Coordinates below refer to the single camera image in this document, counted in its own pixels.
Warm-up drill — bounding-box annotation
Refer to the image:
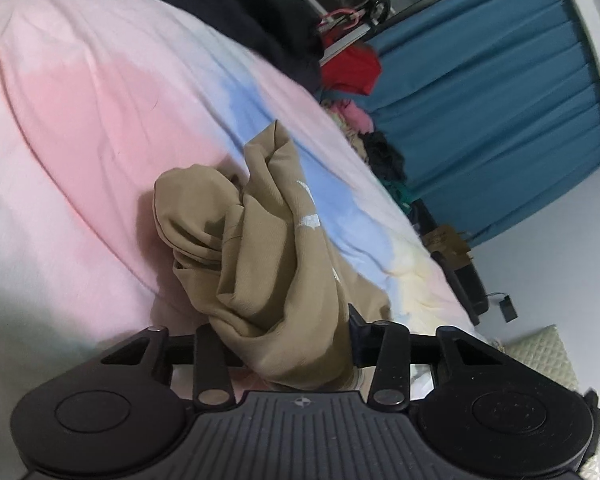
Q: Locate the pink clothes hanger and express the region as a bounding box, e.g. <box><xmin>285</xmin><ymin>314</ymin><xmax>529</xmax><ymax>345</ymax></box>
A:
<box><xmin>318</xmin><ymin>8</ymin><xmax>364</xmax><ymax>32</ymax></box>

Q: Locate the green garment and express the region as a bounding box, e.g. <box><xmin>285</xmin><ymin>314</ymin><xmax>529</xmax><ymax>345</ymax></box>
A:
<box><xmin>382</xmin><ymin>180</ymin><xmax>412</xmax><ymax>214</ymax></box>

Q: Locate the pastel tie-dye bed sheet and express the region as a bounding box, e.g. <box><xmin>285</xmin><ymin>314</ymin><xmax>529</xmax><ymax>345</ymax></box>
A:
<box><xmin>0</xmin><ymin>0</ymin><xmax>477</xmax><ymax>441</ymax></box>

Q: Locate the tan printed t-shirt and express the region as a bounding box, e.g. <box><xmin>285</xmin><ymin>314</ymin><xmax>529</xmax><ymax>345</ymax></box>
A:
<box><xmin>152</xmin><ymin>122</ymin><xmax>389</xmax><ymax>391</ymax></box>

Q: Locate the brown paper bag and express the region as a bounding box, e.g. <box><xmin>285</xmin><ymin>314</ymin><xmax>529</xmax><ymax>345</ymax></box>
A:
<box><xmin>422</xmin><ymin>224</ymin><xmax>471</xmax><ymax>268</ymax></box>

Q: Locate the quilted beige headboard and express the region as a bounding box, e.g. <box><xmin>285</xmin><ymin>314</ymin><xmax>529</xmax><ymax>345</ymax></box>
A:
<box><xmin>499</xmin><ymin>324</ymin><xmax>600</xmax><ymax>480</ymax></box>

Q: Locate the black garment pile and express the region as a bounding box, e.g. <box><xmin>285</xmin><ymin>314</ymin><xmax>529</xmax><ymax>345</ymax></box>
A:
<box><xmin>360</xmin><ymin>131</ymin><xmax>407</xmax><ymax>182</ymax></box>

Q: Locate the pink folded garment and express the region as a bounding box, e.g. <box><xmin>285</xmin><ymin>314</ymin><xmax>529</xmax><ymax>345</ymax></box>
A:
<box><xmin>328</xmin><ymin>100</ymin><xmax>375</xmax><ymax>133</ymax></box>

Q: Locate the black sofa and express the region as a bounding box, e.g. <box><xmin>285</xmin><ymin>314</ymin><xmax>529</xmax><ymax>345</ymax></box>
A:
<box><xmin>410</xmin><ymin>200</ymin><xmax>489</xmax><ymax>326</ymax></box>

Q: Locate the blue right curtain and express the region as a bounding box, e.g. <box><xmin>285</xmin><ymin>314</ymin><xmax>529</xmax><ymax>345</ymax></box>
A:
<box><xmin>349</xmin><ymin>0</ymin><xmax>600</xmax><ymax>250</ymax></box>

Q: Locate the red t-shirt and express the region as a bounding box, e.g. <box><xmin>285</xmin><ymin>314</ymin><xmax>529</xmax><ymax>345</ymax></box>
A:
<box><xmin>321</xmin><ymin>44</ymin><xmax>382</xmax><ymax>96</ymax></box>

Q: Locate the silver tripod stand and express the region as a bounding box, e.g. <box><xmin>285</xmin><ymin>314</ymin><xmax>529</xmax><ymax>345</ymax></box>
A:
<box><xmin>317</xmin><ymin>0</ymin><xmax>393</xmax><ymax>66</ymax></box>

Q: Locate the beige patterned garment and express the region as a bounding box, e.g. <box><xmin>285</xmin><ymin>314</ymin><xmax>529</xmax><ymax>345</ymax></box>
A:
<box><xmin>327</xmin><ymin>110</ymin><xmax>368</xmax><ymax>164</ymax></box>

